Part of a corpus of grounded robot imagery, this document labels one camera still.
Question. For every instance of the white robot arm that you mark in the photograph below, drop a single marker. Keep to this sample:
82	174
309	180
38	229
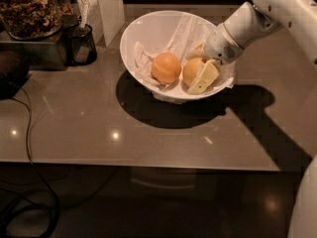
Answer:
253	20

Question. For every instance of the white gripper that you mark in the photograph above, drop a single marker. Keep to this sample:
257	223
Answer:
220	48

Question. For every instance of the white tilted bowl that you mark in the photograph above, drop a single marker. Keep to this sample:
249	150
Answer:
155	30

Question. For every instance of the black mesh pen cup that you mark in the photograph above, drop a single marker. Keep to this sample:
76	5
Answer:
80	46

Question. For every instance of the white paper bowl liner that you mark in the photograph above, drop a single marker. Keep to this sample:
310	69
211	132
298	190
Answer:
178	37

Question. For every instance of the orange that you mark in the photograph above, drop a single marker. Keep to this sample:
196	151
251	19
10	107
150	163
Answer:
166	68
190	70

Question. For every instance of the white utensil in cup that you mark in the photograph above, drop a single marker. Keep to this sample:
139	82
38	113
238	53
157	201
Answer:
84	8

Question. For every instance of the white upright panel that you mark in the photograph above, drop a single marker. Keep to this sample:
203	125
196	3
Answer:
106	17

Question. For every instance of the glass jar of nuts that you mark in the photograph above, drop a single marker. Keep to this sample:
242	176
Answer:
28	9

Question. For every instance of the steel box under jar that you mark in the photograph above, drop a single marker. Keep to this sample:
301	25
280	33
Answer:
36	39

